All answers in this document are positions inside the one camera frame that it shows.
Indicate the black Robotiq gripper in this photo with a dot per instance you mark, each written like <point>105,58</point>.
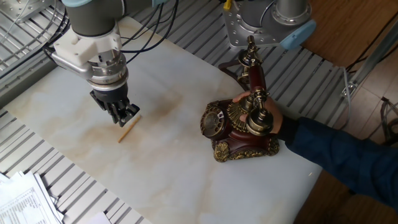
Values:
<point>112,95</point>

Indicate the thin wooden stick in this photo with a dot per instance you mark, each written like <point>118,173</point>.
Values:
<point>127,132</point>

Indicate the red brass rotary phone base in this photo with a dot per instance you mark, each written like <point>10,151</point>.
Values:
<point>236,144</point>

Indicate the forearm in dark blue sleeve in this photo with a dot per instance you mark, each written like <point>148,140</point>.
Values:
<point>342,158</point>

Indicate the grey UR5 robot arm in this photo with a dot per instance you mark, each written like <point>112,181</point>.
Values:
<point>93,18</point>

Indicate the brass and red phone handset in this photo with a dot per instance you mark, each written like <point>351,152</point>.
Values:
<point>257,79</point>

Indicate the person's bare hand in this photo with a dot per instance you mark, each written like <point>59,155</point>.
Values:
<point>276,118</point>

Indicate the white marble pattern board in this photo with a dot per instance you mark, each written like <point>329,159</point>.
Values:
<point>171,155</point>

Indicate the blank white paper sheet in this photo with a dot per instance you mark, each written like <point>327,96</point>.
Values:
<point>99,218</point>

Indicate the stack of printed papers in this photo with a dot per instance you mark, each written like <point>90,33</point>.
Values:
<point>25,202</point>

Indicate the silver robot mounting plate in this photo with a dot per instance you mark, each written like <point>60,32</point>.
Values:
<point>236,34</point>

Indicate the silver perforated metal plate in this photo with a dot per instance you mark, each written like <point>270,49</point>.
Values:
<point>21,9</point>

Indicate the small yellow plastic piece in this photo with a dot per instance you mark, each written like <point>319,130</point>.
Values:
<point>227,4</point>

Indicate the aluminium frame beam with bracket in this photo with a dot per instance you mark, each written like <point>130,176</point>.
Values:
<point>370,59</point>

